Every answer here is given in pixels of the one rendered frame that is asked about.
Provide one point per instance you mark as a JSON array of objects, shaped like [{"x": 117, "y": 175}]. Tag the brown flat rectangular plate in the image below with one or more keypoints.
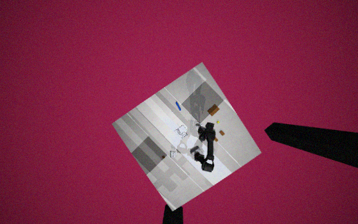
[{"x": 213, "y": 110}]

